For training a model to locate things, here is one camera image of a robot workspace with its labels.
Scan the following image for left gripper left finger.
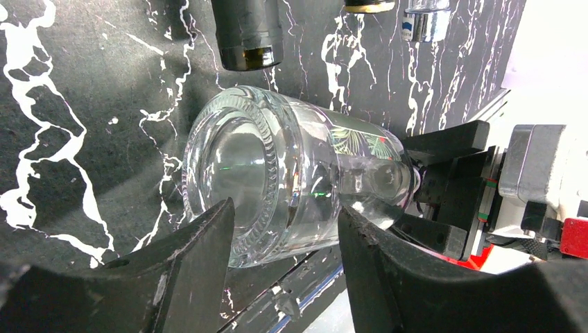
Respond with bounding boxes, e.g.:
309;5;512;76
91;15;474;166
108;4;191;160
1;199;235;332

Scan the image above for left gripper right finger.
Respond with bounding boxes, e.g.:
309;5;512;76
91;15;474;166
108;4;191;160
338;207;587;332

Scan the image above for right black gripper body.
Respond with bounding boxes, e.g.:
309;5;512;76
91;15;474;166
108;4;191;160
392;120;502;262

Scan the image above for round clear bottle white cap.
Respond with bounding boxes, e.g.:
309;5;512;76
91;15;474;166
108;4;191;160
182;85;420;268

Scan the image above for blue glass bottle white cap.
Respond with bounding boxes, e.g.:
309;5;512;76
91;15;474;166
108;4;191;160
401;0;451;43

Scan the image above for square bottle brown label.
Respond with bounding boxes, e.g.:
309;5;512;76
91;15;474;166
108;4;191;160
343;0;396;14

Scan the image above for dark green wine bottle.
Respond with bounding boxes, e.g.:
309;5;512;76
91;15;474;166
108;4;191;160
211;0;284;71

